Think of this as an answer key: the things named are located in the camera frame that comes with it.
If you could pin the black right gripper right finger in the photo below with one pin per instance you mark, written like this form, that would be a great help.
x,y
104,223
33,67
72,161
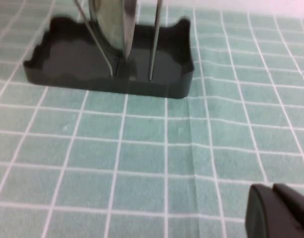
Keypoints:
x,y
298,210

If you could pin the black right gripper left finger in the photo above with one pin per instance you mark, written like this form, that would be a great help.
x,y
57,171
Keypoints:
x,y
263,213

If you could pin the stainless steel pot lid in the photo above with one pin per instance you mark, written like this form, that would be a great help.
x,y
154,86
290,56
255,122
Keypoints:
x,y
112,24

